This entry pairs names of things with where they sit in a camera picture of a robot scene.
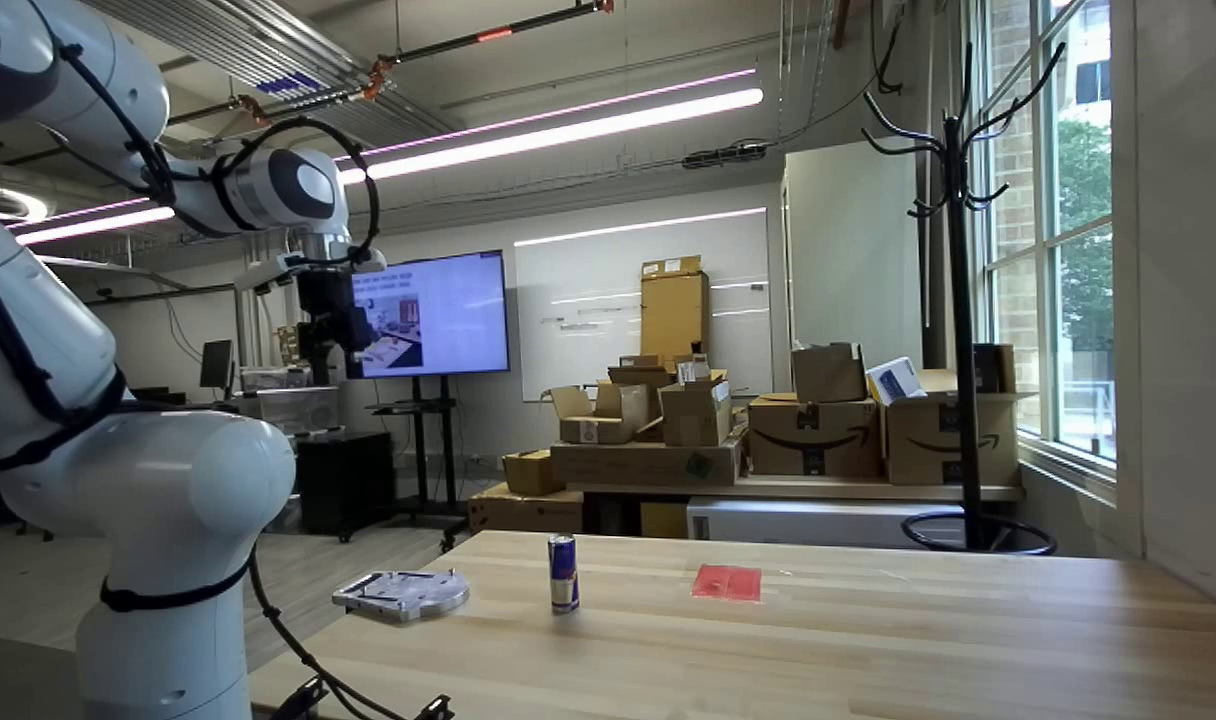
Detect black cabinet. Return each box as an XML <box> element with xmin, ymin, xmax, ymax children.
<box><xmin>295</xmin><ymin>430</ymin><xmax>398</xmax><ymax>544</ymax></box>

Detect small monitor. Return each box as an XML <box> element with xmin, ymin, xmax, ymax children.
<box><xmin>199</xmin><ymin>339</ymin><xmax>238</xmax><ymax>399</ymax></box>

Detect round grey metal plate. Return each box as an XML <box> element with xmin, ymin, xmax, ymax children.
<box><xmin>331</xmin><ymin>567</ymin><xmax>471</xmax><ymax>624</ymax></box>

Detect white cabinet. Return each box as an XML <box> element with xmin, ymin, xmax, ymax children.
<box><xmin>685</xmin><ymin>496</ymin><xmax>971</xmax><ymax>550</ymax></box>

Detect black cable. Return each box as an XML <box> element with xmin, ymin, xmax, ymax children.
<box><xmin>247</xmin><ymin>548</ymin><xmax>411</xmax><ymax>720</ymax></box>

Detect black power strip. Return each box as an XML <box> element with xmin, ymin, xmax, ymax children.
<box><xmin>680</xmin><ymin>141</ymin><xmax>770</xmax><ymax>170</ymax></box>

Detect black coat rack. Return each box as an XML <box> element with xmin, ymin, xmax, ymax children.
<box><xmin>860</xmin><ymin>40</ymin><xmax>1067</xmax><ymax>557</ymax></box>

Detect stack of cardboard boxes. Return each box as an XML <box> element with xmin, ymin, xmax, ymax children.
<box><xmin>467</xmin><ymin>254</ymin><xmax>1035</xmax><ymax>536</ymax></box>

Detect whiteboard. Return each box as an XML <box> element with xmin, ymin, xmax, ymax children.
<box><xmin>512</xmin><ymin>206</ymin><xmax>775</xmax><ymax>403</ymax></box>

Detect blue and silver can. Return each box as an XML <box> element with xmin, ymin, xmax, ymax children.
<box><xmin>548</xmin><ymin>534</ymin><xmax>581</xmax><ymax>615</ymax></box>

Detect red flat packet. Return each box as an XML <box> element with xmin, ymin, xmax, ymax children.
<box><xmin>691</xmin><ymin>564</ymin><xmax>764</xmax><ymax>604</ymax></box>

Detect ceiling light strips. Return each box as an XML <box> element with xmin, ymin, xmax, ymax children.
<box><xmin>6</xmin><ymin>68</ymin><xmax>766</xmax><ymax>247</ymax></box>

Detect large screen on stand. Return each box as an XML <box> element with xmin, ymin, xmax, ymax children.
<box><xmin>345</xmin><ymin>249</ymin><xmax>512</xmax><ymax>552</ymax></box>

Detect window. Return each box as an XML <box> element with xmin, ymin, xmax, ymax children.
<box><xmin>972</xmin><ymin>0</ymin><xmax>1121</xmax><ymax>483</ymax></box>

